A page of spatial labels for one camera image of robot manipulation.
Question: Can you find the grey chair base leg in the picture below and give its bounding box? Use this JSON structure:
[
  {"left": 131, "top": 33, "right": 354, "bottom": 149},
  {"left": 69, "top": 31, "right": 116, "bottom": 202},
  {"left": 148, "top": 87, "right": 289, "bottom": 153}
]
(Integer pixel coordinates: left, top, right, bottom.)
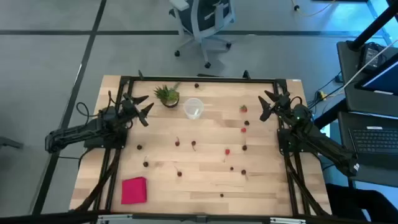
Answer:
[{"left": 0, "top": 136, "right": 24, "bottom": 150}]

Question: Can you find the black desk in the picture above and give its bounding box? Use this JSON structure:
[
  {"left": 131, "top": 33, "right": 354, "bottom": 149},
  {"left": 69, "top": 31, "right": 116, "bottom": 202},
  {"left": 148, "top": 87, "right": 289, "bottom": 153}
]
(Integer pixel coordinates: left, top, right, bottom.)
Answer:
[
  {"left": 312, "top": 40, "right": 398, "bottom": 130},
  {"left": 337, "top": 111, "right": 398, "bottom": 189}
]

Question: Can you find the black metal pole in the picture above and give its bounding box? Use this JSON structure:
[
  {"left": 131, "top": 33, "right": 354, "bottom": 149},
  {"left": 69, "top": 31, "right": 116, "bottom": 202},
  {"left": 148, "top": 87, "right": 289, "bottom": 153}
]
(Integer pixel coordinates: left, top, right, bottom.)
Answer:
[{"left": 347, "top": 0, "right": 398, "bottom": 52}]

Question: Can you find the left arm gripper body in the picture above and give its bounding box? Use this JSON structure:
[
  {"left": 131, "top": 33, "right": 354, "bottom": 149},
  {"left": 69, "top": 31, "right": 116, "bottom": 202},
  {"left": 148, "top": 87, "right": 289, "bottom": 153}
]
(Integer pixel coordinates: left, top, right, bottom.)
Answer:
[{"left": 119, "top": 92, "right": 149, "bottom": 128}]

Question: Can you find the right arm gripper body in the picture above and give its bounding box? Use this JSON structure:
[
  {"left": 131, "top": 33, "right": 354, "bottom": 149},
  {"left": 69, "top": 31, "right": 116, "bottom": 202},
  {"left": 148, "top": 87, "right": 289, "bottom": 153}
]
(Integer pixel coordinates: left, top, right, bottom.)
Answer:
[{"left": 259, "top": 91, "right": 294, "bottom": 123}]

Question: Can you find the clear round plastic container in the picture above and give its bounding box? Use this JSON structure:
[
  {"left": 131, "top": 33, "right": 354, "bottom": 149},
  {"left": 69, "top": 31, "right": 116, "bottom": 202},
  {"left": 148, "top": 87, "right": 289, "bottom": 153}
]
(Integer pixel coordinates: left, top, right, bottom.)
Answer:
[{"left": 183, "top": 97, "right": 205, "bottom": 120}]

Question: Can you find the black flat screen monitor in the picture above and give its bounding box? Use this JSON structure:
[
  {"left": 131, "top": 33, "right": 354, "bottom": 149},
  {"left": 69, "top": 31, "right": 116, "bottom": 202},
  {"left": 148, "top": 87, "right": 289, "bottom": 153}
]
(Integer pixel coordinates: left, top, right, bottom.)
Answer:
[{"left": 355, "top": 52, "right": 398, "bottom": 96}]

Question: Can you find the black power adapter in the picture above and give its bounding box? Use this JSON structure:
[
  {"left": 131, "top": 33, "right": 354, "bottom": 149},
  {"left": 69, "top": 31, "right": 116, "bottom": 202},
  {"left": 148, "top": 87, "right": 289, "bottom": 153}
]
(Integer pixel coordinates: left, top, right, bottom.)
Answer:
[{"left": 360, "top": 43, "right": 386, "bottom": 72}]

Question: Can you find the black floor cable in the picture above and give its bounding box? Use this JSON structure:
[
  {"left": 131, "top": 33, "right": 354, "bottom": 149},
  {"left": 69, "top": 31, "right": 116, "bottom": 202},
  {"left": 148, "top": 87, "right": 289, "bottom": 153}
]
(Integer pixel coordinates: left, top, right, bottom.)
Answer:
[{"left": 306, "top": 72, "right": 346, "bottom": 110}]

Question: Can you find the black camera rig bar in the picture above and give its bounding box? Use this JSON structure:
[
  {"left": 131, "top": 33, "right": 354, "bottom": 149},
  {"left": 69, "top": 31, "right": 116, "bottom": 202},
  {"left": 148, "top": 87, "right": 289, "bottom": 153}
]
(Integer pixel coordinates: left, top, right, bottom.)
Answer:
[{"left": 0, "top": 210, "right": 398, "bottom": 224}]

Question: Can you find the black laptop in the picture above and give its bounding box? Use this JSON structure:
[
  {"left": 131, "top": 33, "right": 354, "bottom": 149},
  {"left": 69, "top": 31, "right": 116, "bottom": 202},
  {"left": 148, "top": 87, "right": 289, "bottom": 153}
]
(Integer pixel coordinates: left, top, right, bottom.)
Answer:
[{"left": 348, "top": 124, "right": 398, "bottom": 170}]

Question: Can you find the white box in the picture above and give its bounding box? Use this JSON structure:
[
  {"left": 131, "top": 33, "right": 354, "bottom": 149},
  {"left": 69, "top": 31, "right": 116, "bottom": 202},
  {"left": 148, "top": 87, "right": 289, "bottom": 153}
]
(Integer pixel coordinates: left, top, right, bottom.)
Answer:
[{"left": 320, "top": 123, "right": 331, "bottom": 150}]

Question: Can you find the yellow cable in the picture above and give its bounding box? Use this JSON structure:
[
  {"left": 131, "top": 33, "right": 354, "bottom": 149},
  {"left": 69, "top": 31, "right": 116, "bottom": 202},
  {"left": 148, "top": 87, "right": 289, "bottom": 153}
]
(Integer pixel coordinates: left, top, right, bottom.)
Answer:
[{"left": 290, "top": 0, "right": 338, "bottom": 18}]

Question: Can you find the white and black office chair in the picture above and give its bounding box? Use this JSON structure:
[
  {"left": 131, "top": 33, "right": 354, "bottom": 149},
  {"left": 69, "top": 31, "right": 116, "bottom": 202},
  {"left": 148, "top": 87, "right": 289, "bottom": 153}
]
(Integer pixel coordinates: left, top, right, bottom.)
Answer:
[{"left": 169, "top": 0, "right": 236, "bottom": 69}]

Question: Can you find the succulent plant in black pot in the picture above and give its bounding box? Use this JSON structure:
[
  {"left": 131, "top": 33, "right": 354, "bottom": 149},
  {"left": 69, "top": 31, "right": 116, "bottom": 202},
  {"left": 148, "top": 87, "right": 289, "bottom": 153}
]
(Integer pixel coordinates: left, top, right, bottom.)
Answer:
[{"left": 153, "top": 82, "right": 182, "bottom": 109}]

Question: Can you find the silver metal bracket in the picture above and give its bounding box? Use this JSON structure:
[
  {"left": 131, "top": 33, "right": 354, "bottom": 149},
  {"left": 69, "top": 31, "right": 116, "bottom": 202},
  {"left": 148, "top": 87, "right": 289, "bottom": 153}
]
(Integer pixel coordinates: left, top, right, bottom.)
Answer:
[
  {"left": 269, "top": 217, "right": 307, "bottom": 224},
  {"left": 96, "top": 213, "right": 134, "bottom": 224}
]

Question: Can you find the folded red cloth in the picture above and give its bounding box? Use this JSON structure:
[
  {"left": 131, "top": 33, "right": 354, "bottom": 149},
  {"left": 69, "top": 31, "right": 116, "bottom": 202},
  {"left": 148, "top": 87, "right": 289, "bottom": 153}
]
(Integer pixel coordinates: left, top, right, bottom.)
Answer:
[{"left": 121, "top": 176, "right": 147, "bottom": 205}]

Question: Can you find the person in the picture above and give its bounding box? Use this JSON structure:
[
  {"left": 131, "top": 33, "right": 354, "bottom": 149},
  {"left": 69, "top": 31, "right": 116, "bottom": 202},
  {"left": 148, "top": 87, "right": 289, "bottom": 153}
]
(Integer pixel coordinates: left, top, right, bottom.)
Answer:
[{"left": 325, "top": 182, "right": 398, "bottom": 224}]

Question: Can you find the white cable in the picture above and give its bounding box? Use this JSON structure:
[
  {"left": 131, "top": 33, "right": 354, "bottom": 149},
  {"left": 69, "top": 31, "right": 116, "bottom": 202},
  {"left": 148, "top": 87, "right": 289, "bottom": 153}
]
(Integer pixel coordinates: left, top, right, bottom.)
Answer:
[{"left": 341, "top": 39, "right": 398, "bottom": 91}]

